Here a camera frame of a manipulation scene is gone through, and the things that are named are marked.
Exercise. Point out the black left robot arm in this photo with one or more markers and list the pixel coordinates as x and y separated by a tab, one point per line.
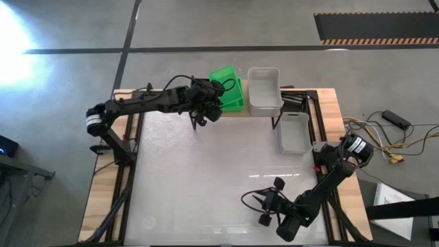
144	103

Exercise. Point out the white glossy table sheet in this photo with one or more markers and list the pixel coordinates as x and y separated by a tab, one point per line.
205	171

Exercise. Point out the black mat with hazard stripe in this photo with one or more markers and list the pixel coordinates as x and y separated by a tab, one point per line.
377	27

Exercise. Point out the black power adapter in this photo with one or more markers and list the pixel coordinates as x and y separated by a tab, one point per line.
396	119

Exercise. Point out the grey metal stand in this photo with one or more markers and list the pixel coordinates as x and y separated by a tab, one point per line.
20	166

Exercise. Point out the black aluminium table frame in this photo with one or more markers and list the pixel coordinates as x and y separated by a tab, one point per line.
115	226

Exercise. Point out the wooden shelf with black legs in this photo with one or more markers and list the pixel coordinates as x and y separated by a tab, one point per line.
244	96

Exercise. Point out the white paper sheet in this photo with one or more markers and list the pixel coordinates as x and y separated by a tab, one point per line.
387	193

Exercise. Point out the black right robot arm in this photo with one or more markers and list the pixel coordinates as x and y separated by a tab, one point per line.
329	182

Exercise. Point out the small red clip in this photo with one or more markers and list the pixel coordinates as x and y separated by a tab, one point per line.
316	168

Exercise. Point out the black device with blue light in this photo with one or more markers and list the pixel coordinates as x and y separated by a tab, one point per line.
8	145

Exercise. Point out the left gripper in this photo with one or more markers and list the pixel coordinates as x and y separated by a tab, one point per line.
205	99

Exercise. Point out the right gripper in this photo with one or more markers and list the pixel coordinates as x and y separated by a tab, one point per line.
279	204

